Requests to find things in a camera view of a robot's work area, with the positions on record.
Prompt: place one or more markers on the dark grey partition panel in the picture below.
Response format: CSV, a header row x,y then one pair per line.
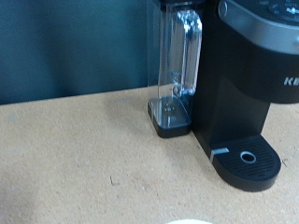
x,y
62,46

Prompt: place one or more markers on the clear water reservoir black lid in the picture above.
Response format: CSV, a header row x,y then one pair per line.
x,y
176,77

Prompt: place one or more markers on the black Keurig coffee machine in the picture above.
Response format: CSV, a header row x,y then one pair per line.
x,y
236,102

